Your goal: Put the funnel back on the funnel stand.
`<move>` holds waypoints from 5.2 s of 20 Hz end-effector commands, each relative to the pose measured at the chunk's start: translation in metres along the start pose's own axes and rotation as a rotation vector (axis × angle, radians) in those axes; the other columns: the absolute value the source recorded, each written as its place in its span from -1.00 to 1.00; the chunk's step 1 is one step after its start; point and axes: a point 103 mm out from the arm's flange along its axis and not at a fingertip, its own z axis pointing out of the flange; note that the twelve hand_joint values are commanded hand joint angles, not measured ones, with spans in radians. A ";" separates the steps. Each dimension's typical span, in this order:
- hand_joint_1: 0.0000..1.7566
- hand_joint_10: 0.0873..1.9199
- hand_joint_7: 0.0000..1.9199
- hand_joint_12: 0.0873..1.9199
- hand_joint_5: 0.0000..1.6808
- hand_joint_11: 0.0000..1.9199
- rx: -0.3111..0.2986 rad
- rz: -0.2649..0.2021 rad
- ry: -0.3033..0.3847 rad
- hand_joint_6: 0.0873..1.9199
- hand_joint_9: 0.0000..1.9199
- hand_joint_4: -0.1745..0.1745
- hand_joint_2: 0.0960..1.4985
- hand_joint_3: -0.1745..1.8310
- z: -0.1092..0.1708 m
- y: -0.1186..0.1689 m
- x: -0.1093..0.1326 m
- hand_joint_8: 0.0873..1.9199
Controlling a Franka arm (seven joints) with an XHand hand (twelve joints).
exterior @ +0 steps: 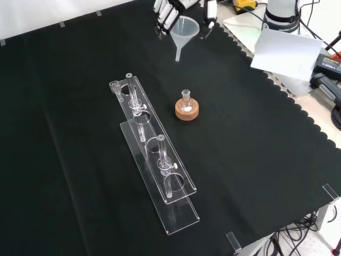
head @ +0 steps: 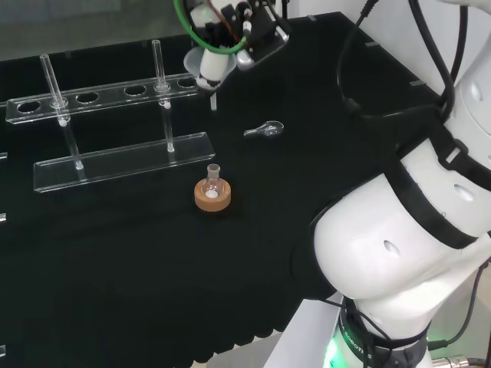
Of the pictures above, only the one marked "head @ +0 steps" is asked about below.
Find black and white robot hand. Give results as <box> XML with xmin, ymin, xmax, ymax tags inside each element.
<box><xmin>176</xmin><ymin>0</ymin><xmax>291</xmax><ymax>90</ymax></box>

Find translucent plastic funnel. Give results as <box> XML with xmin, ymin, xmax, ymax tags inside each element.
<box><xmin>183</xmin><ymin>46</ymin><xmax>237</xmax><ymax>111</ymax></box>

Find clear acrylic funnel stand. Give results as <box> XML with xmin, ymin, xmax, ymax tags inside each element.
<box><xmin>5</xmin><ymin>39</ymin><xmax>216</xmax><ymax>192</ymax></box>

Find clear round-bottom glass flask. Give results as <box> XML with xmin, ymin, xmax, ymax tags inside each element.
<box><xmin>203</xmin><ymin>163</ymin><xmax>225</xmax><ymax>199</ymax></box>

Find black bench cloth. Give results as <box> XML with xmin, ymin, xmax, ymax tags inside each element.
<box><xmin>0</xmin><ymin>11</ymin><xmax>448</xmax><ymax>368</ymax></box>

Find green cable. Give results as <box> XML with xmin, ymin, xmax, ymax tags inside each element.
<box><xmin>173</xmin><ymin>0</ymin><xmax>246</xmax><ymax>54</ymax></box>

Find black cable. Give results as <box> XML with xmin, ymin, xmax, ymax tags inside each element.
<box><xmin>336</xmin><ymin>0</ymin><xmax>469</xmax><ymax>123</ymax></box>

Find brown cork ring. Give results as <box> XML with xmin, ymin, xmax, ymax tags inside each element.
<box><xmin>193</xmin><ymin>177</ymin><xmax>233</xmax><ymax>212</ymax></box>

